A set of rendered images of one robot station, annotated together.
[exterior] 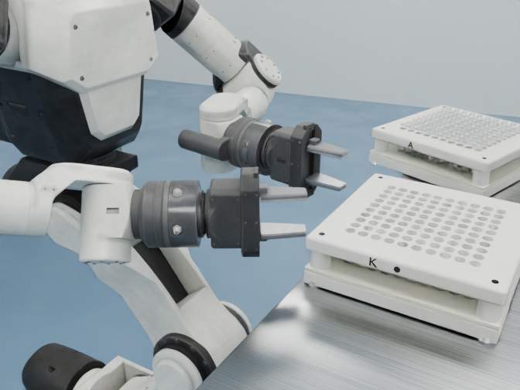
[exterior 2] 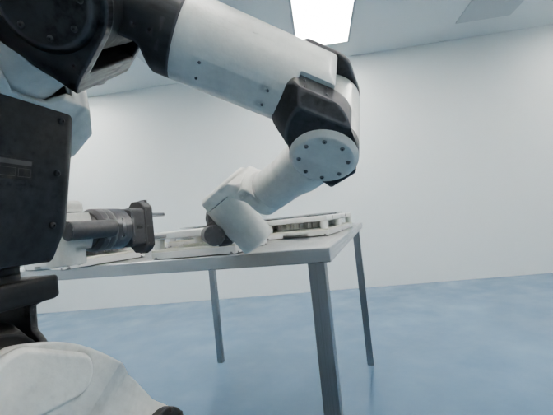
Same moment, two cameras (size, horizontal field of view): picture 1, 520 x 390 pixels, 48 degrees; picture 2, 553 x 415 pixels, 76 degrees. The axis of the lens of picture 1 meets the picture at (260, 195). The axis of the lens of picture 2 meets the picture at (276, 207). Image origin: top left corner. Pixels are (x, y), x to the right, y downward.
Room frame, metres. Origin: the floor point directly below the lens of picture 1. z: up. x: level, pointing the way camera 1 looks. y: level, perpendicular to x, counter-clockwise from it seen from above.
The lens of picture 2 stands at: (0.76, 0.81, 0.95)
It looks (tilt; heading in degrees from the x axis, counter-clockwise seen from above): 2 degrees up; 255
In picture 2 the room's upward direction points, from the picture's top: 6 degrees counter-clockwise
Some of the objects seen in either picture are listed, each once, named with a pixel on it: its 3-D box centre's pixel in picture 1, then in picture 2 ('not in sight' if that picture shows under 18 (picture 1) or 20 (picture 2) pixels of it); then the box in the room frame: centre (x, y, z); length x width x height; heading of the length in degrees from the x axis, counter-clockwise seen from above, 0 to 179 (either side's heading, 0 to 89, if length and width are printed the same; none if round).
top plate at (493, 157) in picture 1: (461, 134); not in sight; (1.07, -0.39, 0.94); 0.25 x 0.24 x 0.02; 132
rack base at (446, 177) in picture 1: (457, 157); (85, 258); (1.07, -0.39, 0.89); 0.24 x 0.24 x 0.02; 42
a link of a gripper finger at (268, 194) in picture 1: (282, 191); not in sight; (0.68, -0.03, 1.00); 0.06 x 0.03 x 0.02; 91
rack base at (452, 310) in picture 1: (422, 258); (213, 247); (0.69, -0.23, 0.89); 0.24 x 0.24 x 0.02; 59
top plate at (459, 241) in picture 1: (427, 227); (211, 230); (0.69, -0.23, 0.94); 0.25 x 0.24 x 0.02; 149
